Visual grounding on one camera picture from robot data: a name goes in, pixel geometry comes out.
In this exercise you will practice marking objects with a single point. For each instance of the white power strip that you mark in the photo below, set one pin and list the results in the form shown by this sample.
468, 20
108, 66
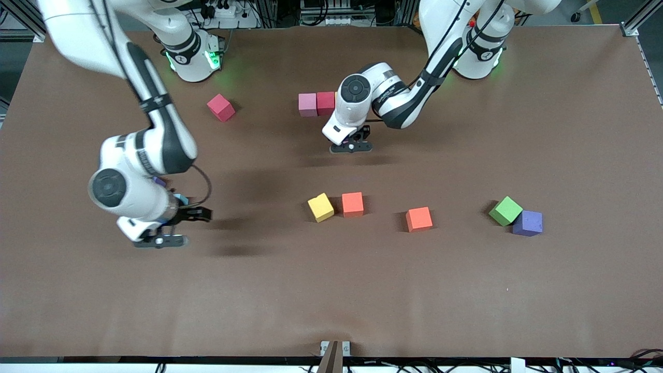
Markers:
339, 21
226, 11

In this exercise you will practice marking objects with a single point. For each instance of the yellow foam cube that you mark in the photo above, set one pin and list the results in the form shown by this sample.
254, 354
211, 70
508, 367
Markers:
321, 207

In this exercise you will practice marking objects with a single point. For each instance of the tan camera post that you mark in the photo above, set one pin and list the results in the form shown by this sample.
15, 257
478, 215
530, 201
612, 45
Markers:
331, 362

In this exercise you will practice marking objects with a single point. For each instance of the green foam cube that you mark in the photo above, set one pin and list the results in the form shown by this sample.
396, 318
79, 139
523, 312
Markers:
505, 211

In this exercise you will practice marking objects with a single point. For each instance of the small black caster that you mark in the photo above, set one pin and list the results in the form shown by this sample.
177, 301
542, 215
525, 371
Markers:
574, 16

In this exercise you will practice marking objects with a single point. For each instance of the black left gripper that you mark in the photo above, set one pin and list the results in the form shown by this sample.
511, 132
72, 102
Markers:
362, 132

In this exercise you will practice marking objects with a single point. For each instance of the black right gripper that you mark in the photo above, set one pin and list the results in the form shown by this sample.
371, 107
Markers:
189, 214

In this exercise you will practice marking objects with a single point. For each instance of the white metal bracket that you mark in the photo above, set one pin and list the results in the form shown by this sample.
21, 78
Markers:
346, 348

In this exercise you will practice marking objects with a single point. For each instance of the cyan foam cube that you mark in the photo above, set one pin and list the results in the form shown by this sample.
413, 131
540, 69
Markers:
181, 198

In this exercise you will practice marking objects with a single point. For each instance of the red foam cube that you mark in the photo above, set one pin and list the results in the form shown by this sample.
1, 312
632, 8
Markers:
221, 108
326, 102

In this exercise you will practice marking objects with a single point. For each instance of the aluminium frame profile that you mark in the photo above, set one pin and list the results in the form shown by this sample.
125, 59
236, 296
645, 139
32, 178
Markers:
634, 26
28, 26

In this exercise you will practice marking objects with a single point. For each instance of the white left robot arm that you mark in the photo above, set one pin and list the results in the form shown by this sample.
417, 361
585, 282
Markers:
347, 116

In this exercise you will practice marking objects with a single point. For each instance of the purple foam cube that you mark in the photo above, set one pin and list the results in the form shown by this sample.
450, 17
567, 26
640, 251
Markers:
527, 223
159, 181

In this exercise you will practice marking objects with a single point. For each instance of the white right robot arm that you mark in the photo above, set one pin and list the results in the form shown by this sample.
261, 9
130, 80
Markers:
134, 202

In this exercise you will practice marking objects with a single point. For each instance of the pink foam cube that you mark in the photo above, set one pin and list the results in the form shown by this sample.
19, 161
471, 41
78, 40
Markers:
307, 103

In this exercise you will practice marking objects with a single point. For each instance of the orange foam cube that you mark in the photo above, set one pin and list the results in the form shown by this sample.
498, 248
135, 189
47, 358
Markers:
352, 203
418, 219

